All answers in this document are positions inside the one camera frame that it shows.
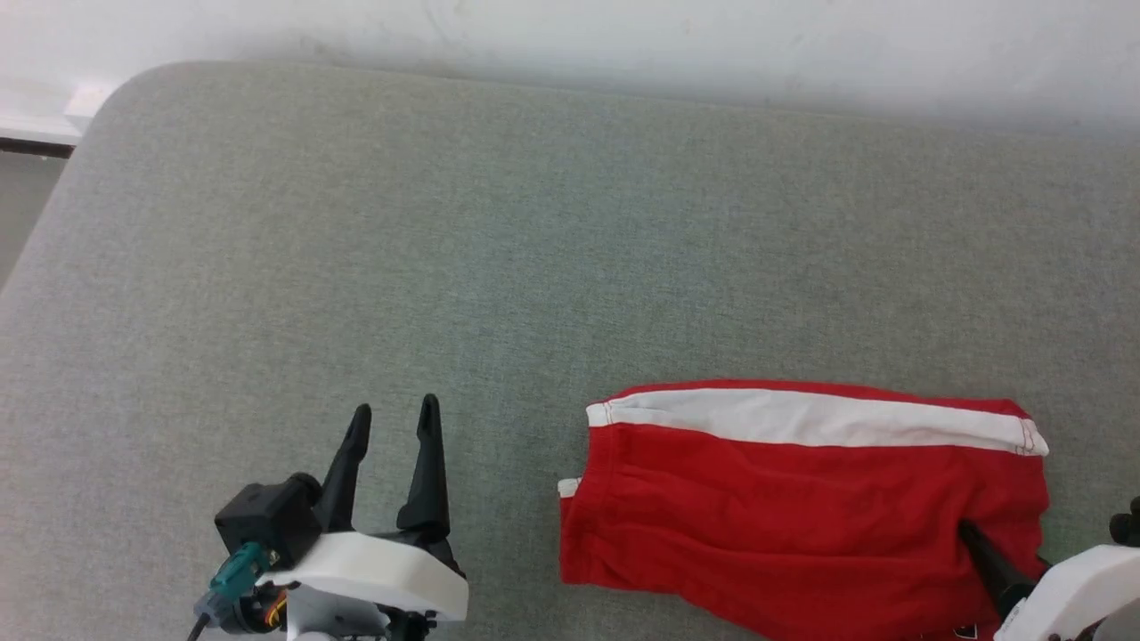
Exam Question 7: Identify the red shorts with white stripes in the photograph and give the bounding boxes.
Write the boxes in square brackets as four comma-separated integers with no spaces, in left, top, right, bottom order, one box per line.
[558,380,1051,641]

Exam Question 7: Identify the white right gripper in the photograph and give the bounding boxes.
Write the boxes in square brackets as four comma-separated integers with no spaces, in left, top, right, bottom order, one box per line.
[957,521,1140,641]

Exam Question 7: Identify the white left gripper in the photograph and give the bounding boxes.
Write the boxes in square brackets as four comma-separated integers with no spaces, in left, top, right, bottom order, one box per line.
[258,394,469,622]

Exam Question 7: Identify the grey fabric sofa seat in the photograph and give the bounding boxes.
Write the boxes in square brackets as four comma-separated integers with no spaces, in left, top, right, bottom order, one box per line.
[0,61,1140,641]

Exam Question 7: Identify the left arm teal plug cable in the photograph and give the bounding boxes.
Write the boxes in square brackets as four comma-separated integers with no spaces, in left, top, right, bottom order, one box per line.
[185,543,270,641]

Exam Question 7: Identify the white wall ledge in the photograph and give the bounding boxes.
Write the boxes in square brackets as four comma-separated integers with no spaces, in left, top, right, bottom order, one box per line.
[0,78,118,148]

